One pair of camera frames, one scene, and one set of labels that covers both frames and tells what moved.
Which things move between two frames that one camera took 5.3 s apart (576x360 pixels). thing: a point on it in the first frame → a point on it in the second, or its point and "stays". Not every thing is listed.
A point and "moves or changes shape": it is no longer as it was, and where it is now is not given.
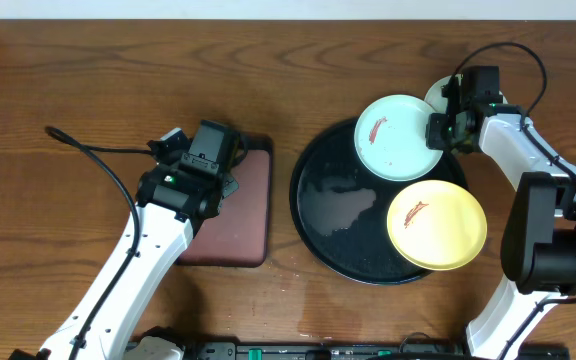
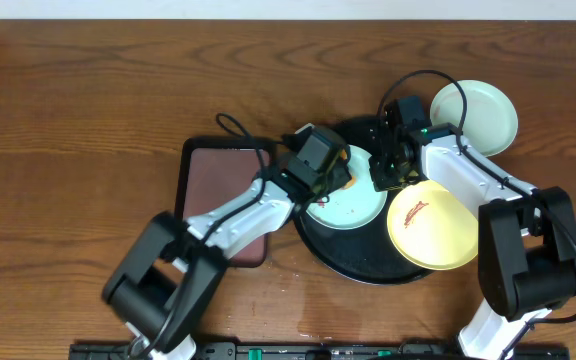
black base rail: x=324 y=350 stays
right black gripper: x=433 y=138 → x=381 y=180
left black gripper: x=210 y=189 → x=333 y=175
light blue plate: x=391 y=142 moves or changes shape
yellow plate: x=437 y=224 stays
